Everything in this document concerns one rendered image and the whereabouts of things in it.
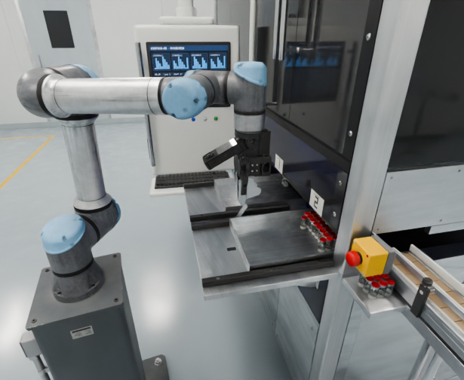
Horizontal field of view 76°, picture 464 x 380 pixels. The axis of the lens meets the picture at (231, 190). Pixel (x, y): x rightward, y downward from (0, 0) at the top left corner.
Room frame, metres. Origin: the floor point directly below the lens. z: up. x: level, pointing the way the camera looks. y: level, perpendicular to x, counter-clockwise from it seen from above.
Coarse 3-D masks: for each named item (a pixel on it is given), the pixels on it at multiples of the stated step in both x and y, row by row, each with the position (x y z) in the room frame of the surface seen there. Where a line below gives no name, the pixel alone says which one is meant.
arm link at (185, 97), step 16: (32, 80) 0.68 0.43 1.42; (48, 80) 0.68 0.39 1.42; (64, 80) 0.68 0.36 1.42; (80, 80) 0.67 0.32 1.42; (96, 80) 0.66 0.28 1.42; (112, 80) 0.65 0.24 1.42; (128, 80) 0.64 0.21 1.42; (144, 80) 0.63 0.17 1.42; (160, 80) 0.62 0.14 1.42; (176, 80) 0.58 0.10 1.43; (192, 80) 0.60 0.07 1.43; (208, 80) 0.66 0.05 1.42; (32, 96) 0.66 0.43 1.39; (48, 96) 0.66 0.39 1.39; (64, 96) 0.65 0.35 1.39; (80, 96) 0.65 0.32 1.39; (96, 96) 0.64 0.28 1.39; (112, 96) 0.63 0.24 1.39; (128, 96) 0.62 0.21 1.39; (144, 96) 0.61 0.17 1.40; (160, 96) 0.60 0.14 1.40; (176, 96) 0.57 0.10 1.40; (192, 96) 0.57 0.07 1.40; (208, 96) 0.63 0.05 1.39; (32, 112) 0.69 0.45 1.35; (48, 112) 0.67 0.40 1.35; (64, 112) 0.68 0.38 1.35; (80, 112) 0.67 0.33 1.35; (96, 112) 0.66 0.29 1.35; (112, 112) 0.65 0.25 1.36; (128, 112) 0.63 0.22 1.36; (144, 112) 0.63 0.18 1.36; (160, 112) 0.62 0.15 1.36; (176, 112) 0.57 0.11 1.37; (192, 112) 0.57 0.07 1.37
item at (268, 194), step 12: (216, 180) 1.25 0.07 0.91; (228, 180) 1.26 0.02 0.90; (264, 180) 1.30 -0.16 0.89; (276, 180) 1.31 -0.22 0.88; (228, 192) 1.18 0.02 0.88; (264, 192) 1.18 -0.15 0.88; (276, 192) 1.18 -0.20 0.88; (288, 192) 1.18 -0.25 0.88; (228, 204) 1.07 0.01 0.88; (240, 204) 1.07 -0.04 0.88; (252, 204) 1.02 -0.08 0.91; (264, 204) 1.03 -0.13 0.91; (276, 204) 1.04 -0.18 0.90; (300, 204) 1.07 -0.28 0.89
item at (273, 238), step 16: (240, 224) 0.92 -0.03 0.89; (256, 224) 0.93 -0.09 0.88; (272, 224) 0.93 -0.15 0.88; (288, 224) 0.93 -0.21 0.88; (240, 240) 0.83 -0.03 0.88; (256, 240) 0.83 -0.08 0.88; (272, 240) 0.83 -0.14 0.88; (288, 240) 0.83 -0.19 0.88; (304, 240) 0.83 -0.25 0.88; (256, 256) 0.75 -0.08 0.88; (272, 256) 0.75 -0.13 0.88; (288, 256) 0.75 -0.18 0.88; (304, 256) 0.71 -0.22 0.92; (320, 256) 0.72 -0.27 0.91
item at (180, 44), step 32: (160, 32) 1.56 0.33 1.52; (192, 32) 1.59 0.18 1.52; (224, 32) 1.61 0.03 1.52; (160, 64) 1.55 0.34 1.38; (192, 64) 1.58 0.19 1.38; (224, 64) 1.61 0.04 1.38; (160, 128) 1.55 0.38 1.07; (192, 128) 1.58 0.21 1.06; (224, 128) 1.61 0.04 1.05; (160, 160) 1.55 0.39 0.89; (192, 160) 1.58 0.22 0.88
